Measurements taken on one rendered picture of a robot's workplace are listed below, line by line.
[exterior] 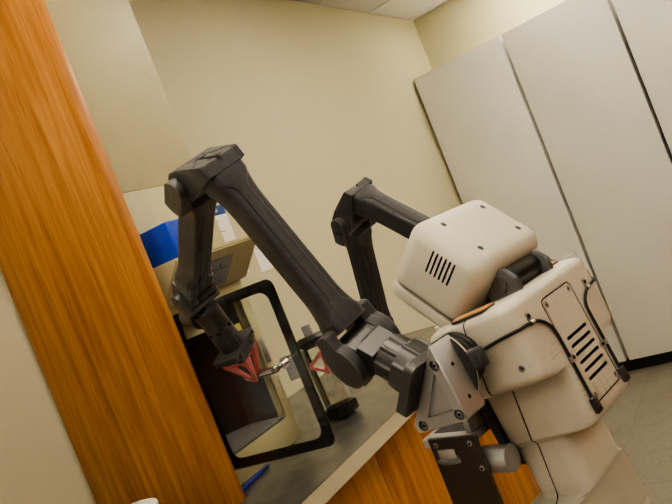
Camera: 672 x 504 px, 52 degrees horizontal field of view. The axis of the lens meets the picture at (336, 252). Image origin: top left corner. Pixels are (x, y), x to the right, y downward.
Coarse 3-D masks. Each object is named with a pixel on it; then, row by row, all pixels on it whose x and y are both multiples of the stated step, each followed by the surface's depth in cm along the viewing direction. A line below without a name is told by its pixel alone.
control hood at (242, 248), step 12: (240, 240) 181; (216, 252) 173; (228, 252) 178; (240, 252) 183; (252, 252) 189; (168, 264) 161; (240, 264) 186; (156, 276) 164; (168, 276) 162; (228, 276) 183; (240, 276) 189; (168, 288) 163; (168, 300) 164
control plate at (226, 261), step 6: (222, 258) 176; (228, 258) 179; (216, 264) 175; (222, 264) 178; (228, 264) 180; (216, 270) 177; (222, 270) 179; (228, 270) 182; (216, 276) 178; (216, 282) 179; (222, 282) 182
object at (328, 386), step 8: (320, 336) 194; (304, 344) 193; (312, 344) 193; (304, 352) 194; (312, 352) 194; (304, 360) 195; (312, 360) 194; (320, 360) 193; (312, 376) 195; (320, 376) 193; (328, 376) 193; (320, 384) 193; (328, 384) 193; (336, 384) 193; (344, 384) 195; (320, 392) 194; (328, 392) 193; (336, 392) 193; (344, 392) 194; (320, 400) 196; (328, 400) 193; (336, 400) 192; (344, 400) 193; (328, 408) 193
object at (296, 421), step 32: (256, 288) 154; (256, 320) 156; (192, 352) 165; (288, 352) 154; (224, 384) 163; (256, 384) 159; (288, 384) 155; (224, 416) 164; (256, 416) 161; (288, 416) 157; (320, 416) 153; (256, 448) 162; (288, 448) 158; (320, 448) 155
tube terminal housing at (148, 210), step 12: (132, 192) 171; (144, 192) 175; (156, 192) 178; (132, 204) 170; (144, 204) 173; (156, 204) 177; (132, 216) 169; (144, 216) 172; (156, 216) 175; (168, 216) 179; (144, 228) 171; (216, 228) 192; (216, 240) 190; (228, 288) 188; (240, 288) 192; (252, 468) 175; (240, 480) 170
